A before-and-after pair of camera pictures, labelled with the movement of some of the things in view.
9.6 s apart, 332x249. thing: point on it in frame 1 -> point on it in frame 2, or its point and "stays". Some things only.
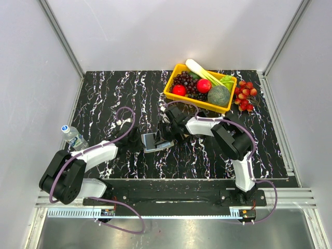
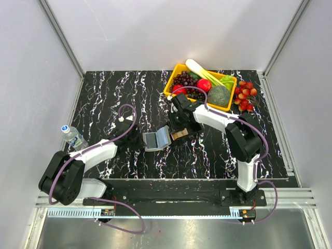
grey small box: x=148 y=141 stays
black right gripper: x=161 y=135 -> x=174 y=126
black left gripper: x=139 y=146 stays
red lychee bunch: x=244 y=91 stays
